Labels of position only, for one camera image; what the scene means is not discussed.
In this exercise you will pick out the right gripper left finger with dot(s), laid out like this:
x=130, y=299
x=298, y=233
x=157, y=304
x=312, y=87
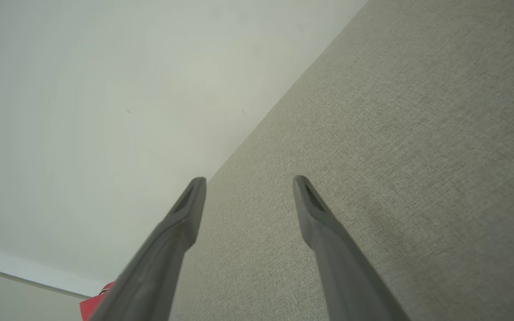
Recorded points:
x=159, y=267

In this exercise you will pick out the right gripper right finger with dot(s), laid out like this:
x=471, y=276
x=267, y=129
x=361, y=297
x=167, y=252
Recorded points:
x=346, y=276

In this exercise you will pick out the red jersey with white trim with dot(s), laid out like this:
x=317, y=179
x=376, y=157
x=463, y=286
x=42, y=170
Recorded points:
x=92, y=307

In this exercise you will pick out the white baseboard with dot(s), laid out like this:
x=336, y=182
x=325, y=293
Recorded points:
x=16, y=267

